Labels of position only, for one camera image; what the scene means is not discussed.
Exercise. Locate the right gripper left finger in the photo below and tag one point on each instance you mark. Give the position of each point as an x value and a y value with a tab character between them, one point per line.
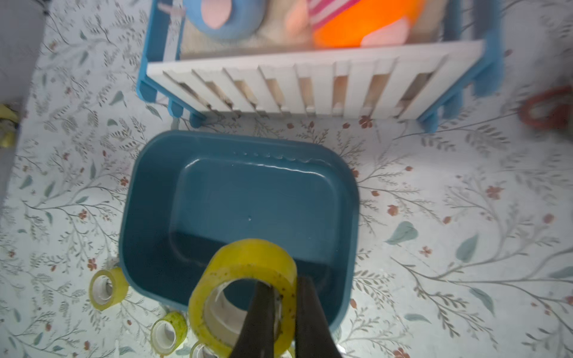
257	337

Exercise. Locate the blue white toy crib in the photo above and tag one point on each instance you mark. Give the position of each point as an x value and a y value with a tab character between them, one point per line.
421	82

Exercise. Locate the plush doll blue shorts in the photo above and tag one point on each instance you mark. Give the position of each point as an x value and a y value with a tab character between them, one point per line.
221	20

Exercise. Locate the clear tape roll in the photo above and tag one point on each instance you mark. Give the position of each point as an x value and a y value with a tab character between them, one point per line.
200	350

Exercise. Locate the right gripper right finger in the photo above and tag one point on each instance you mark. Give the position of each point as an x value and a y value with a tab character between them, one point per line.
312	336

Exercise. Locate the teal plastic storage box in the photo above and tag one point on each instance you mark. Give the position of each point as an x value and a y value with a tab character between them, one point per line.
193	192

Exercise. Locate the plush doll orange shorts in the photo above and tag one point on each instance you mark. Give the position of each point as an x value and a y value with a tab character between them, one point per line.
354	23

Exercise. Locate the yellow tape roll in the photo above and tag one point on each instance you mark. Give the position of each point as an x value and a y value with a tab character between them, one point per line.
215	321
168	333
108	288

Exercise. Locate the grey plush keychain toy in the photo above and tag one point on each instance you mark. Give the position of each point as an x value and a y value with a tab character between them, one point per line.
549	111

